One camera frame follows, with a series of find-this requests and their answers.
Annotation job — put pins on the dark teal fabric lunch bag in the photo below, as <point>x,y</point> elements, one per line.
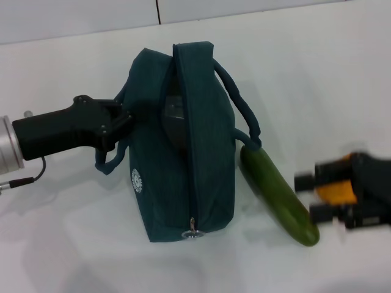
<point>207,152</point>

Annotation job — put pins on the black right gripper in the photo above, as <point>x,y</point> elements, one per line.
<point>372,189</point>

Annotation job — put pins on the orange pear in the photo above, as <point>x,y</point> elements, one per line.
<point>339,193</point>

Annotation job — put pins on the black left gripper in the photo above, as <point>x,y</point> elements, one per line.
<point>61,134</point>

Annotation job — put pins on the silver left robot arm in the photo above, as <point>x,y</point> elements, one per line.
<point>7,143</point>

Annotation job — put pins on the green cucumber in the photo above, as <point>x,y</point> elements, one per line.
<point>275,189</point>

